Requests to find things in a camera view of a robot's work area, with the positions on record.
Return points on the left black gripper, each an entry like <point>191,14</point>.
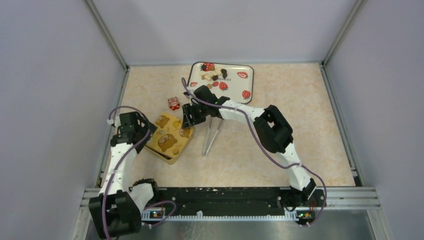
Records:
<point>145,128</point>

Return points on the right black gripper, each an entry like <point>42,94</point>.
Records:
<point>188,110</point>

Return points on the wooden animal puzzle board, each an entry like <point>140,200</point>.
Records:
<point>171,124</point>

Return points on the metal tongs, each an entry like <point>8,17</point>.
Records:
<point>211,136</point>

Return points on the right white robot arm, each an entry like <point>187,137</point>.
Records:
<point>269,128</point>

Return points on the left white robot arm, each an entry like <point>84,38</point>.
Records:
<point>116,210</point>

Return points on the gold chocolate box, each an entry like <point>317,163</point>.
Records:
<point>168,146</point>

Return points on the pile of chocolates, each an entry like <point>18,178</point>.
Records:
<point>211,73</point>

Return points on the strawberry pattern tray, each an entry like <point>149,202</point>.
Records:
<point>238,86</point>

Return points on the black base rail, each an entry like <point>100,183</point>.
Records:
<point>235,201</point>

